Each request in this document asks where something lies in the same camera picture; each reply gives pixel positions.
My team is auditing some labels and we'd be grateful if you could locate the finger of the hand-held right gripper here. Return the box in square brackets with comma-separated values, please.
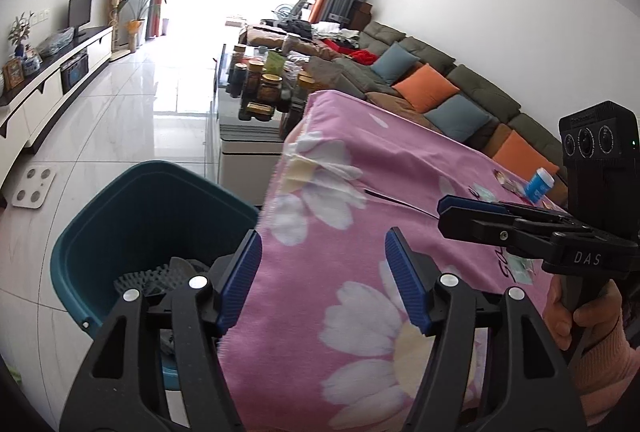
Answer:
[437, 194, 568, 220]
[438, 207, 568, 258]

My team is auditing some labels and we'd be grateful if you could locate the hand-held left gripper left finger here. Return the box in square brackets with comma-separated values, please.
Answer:
[59, 228, 263, 432]

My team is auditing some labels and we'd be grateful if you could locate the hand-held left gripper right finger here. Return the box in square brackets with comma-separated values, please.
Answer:
[384, 227, 588, 432]

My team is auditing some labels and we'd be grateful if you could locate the teal plastic waste bin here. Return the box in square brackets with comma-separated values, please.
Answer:
[50, 160, 262, 383]

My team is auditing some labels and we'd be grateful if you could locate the person's right forearm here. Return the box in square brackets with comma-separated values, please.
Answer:
[570, 312, 640, 428]

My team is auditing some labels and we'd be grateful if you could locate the person's right hand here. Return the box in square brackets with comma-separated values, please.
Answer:
[542, 274, 626, 353]

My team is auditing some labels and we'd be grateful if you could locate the blue white lidded cup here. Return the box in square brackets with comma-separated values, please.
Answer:
[525, 168, 555, 203]

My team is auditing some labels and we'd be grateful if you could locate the orange cushion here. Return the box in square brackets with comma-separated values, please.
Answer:
[492, 129, 561, 185]
[392, 63, 461, 113]

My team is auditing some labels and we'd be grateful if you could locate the blue grey cushion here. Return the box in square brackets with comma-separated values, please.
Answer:
[371, 43, 422, 83]
[424, 94, 493, 144]

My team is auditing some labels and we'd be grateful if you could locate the pink floral blanket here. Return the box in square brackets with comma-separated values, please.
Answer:
[217, 89, 576, 432]

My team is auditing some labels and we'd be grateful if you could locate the green sectional sofa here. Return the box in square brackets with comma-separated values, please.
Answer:
[305, 21, 568, 193]

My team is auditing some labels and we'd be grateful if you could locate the brown sofa mat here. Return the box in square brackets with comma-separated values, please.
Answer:
[367, 89, 441, 133]

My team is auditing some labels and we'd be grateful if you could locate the glass coffee table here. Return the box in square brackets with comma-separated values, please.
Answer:
[205, 43, 311, 198]

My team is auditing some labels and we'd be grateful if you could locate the red cloth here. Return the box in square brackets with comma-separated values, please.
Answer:
[325, 39, 378, 65]

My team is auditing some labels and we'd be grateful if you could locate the group of brown jars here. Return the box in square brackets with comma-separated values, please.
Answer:
[225, 44, 313, 123]

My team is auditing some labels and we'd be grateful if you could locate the wooden cabinet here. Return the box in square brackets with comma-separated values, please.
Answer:
[347, 1, 373, 30]

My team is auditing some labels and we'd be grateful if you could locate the white clothes pile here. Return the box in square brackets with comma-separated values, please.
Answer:
[315, 19, 361, 40]

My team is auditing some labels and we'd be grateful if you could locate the white bathroom scale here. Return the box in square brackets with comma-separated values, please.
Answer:
[11, 164, 60, 209]

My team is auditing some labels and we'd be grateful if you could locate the black bag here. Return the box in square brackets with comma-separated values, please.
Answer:
[280, 17, 313, 38]

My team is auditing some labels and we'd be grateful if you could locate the white fan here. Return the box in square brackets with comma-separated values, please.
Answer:
[275, 0, 311, 20]

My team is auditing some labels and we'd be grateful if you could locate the white black TV cabinet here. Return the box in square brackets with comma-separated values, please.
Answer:
[0, 26, 115, 153]

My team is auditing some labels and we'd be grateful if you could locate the wooden coat stand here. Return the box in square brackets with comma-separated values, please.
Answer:
[107, 0, 126, 50]

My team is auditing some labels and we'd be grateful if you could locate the clear plastic bag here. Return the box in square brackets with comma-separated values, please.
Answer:
[37, 27, 76, 58]

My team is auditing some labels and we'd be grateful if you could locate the blue white porcelain jar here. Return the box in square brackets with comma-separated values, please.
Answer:
[22, 47, 42, 75]

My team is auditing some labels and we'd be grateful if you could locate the black monitor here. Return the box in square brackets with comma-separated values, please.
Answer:
[68, 0, 94, 38]

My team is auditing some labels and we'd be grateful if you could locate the plant in dark vase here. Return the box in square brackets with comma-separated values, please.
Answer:
[7, 12, 36, 60]

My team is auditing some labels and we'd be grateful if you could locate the picture frame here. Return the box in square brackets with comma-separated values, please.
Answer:
[1, 58, 26, 90]

